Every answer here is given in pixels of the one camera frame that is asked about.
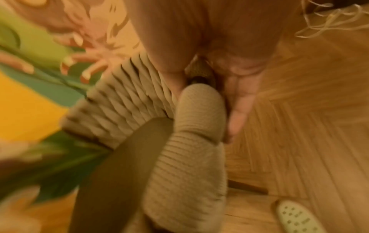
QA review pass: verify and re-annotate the person's right hand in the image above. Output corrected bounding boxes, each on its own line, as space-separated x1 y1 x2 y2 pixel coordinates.
126 0 302 144

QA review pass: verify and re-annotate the beige knitted slipper boot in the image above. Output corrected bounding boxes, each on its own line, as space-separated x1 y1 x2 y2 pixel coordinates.
62 51 229 233

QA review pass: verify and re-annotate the white rug fringe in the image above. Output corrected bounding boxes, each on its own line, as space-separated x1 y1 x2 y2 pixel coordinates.
295 0 369 38

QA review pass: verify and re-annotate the colourful floral cloth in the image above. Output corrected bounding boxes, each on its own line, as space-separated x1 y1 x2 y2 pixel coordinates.
0 0 146 233

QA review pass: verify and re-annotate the white remote control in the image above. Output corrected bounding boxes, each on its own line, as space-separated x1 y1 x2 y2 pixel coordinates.
276 199 321 233

